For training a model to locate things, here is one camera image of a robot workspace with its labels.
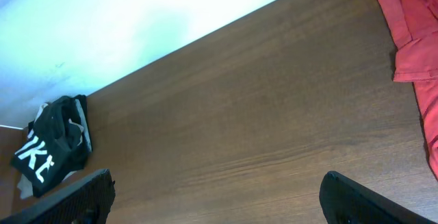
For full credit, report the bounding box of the red t-shirt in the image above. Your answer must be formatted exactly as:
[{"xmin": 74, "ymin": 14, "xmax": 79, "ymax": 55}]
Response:
[{"xmin": 377, "ymin": 0, "xmax": 437, "ymax": 175}]

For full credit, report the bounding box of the black folded garment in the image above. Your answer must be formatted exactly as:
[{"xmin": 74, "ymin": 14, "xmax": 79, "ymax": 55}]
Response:
[{"xmin": 73, "ymin": 95, "xmax": 93, "ymax": 169}]

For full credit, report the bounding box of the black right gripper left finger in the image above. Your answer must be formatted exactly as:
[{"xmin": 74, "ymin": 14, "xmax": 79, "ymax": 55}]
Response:
[{"xmin": 1, "ymin": 169, "xmax": 116, "ymax": 224}]

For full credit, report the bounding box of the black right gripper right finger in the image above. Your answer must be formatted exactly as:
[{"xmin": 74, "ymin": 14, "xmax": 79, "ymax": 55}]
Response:
[{"xmin": 319, "ymin": 171, "xmax": 432, "ymax": 224}]

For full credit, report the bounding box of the dark green Nike t-shirt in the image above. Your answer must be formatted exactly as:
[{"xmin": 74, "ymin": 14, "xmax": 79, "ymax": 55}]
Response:
[{"xmin": 10, "ymin": 95, "xmax": 90, "ymax": 198}]

